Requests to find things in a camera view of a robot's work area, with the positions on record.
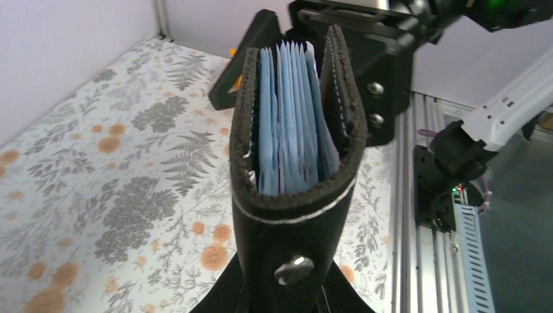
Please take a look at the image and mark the orange plastic bin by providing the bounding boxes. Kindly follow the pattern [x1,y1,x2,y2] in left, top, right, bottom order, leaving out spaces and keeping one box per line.
[229,48,244,93]

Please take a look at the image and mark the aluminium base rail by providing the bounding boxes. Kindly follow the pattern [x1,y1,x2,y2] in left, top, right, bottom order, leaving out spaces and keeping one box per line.
[387,93,496,312]

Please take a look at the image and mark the floral patterned table mat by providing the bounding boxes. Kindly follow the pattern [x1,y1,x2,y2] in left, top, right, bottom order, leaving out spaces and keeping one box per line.
[1,39,394,312]

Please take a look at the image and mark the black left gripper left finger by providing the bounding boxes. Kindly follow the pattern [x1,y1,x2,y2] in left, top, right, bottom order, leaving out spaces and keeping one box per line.
[190,254,248,313]

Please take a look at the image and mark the black leather card holder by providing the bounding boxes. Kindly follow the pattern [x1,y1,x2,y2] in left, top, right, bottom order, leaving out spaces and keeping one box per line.
[230,25,368,312]

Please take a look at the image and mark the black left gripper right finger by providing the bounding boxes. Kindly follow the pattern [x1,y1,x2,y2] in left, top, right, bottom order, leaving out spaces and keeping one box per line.
[317,262,375,313]

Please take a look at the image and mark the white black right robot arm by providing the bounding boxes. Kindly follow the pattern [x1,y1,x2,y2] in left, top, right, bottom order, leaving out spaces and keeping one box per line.
[194,1,552,312]

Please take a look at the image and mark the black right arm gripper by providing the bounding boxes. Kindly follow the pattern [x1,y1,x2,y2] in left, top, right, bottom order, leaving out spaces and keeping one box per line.
[209,1,432,146]

